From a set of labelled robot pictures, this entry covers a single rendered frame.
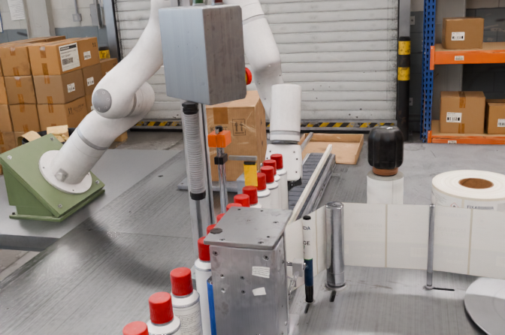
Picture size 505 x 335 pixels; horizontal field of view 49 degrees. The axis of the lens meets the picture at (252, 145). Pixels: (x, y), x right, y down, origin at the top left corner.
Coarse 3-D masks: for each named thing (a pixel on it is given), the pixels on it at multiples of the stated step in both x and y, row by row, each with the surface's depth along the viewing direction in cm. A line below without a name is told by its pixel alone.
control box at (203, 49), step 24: (168, 24) 114; (192, 24) 107; (216, 24) 106; (240, 24) 110; (168, 48) 116; (192, 48) 109; (216, 48) 107; (240, 48) 111; (168, 72) 118; (192, 72) 110; (216, 72) 108; (240, 72) 112; (168, 96) 120; (192, 96) 112; (216, 96) 109; (240, 96) 113
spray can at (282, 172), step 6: (270, 156) 142; (276, 156) 141; (282, 156) 142; (276, 162) 142; (282, 162) 142; (282, 168) 143; (282, 174) 142; (282, 180) 142; (282, 186) 143; (282, 192) 143; (282, 198) 143; (282, 204) 144; (288, 204) 146
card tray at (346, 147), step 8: (304, 136) 245; (320, 136) 244; (328, 136) 243; (336, 136) 242; (344, 136) 241; (352, 136) 239; (360, 136) 239; (312, 144) 240; (320, 144) 240; (328, 144) 239; (336, 144) 238; (344, 144) 238; (352, 144) 237; (360, 144) 226; (304, 152) 229; (336, 152) 227; (344, 152) 226; (352, 152) 225; (336, 160) 217; (344, 160) 216; (352, 160) 216
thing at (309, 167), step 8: (312, 152) 213; (320, 152) 212; (312, 160) 204; (328, 160) 203; (304, 168) 195; (312, 168) 194; (304, 176) 187; (320, 176) 187; (304, 184) 179; (296, 192) 173; (312, 192) 172; (296, 200) 167; (304, 208) 161
